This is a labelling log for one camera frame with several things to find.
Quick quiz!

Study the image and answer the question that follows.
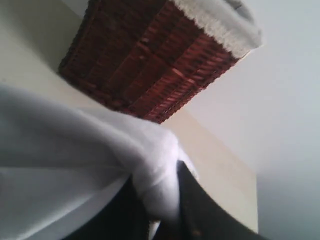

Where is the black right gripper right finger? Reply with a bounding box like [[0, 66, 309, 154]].
[[176, 159, 266, 240]]

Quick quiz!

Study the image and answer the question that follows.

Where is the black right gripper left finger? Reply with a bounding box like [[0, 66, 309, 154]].
[[65, 177, 157, 240]]

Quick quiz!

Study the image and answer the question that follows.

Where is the white t-shirt red lettering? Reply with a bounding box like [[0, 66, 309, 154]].
[[0, 85, 195, 240]]

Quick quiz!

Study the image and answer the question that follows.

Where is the dark brown wicker basket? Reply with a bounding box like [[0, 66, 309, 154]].
[[58, 0, 238, 123]]

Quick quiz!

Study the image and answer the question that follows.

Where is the white lace basket liner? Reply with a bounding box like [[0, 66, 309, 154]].
[[173, 0, 263, 59]]

